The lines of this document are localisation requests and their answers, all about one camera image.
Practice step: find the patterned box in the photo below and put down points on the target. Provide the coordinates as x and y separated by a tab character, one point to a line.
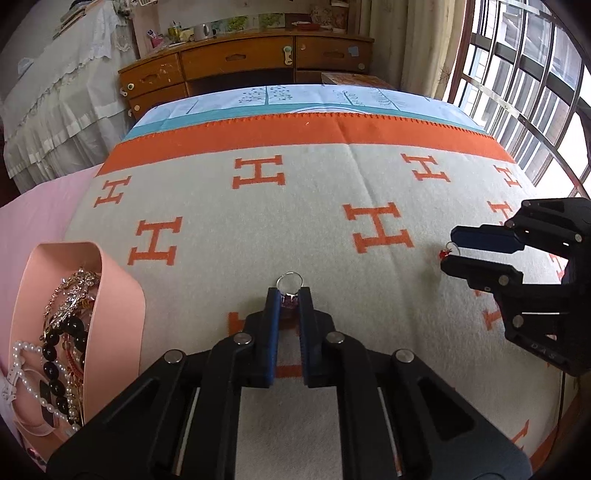
330	16

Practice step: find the wooden stool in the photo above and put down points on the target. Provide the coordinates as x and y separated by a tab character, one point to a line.
351	79

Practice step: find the wooden dresser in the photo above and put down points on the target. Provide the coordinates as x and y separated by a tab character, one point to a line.
240	57

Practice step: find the window grille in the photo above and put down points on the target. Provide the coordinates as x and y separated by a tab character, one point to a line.
531	69

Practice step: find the pink sheet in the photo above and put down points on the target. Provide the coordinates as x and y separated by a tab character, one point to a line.
37	212

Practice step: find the white lace cloth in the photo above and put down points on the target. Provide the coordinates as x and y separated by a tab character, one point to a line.
55	92

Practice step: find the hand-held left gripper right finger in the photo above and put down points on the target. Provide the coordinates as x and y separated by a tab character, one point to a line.
307	346

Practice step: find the orange patterned blanket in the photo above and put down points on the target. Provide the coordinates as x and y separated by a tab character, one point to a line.
323	184

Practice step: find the pink jewelry box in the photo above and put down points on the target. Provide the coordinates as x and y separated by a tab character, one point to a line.
117	323

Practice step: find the beige curtain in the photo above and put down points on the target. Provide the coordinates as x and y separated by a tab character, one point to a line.
415	41

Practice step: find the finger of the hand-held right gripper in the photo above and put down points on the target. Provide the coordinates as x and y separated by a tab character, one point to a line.
480	239
475	271

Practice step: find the light blue bedsheet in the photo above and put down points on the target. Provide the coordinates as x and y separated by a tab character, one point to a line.
300	99

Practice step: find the silver leaf hair comb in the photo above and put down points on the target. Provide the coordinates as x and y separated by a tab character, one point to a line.
74	295

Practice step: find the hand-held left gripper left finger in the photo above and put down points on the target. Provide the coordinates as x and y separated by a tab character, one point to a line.
272	341

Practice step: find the red tray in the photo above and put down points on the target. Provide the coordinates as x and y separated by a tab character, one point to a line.
307	25

